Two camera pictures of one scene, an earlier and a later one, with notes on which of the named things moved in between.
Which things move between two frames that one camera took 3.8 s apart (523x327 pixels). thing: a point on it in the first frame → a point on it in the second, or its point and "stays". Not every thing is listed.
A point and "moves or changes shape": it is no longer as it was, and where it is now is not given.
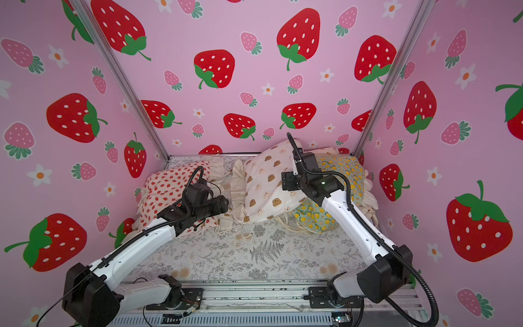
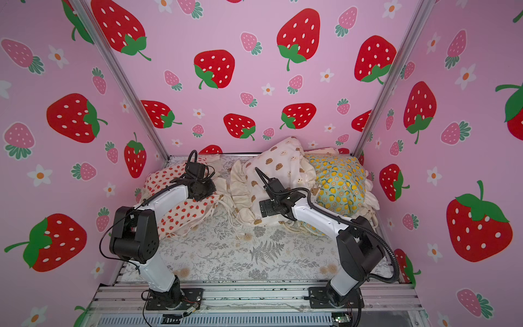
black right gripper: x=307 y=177 → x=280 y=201
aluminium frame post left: x=94 y=25 stays
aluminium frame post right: x=413 y=37 stays
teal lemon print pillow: x=312 y=216 stays
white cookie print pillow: x=257 y=191 moves or changes shape
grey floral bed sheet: x=270 y=248 stays
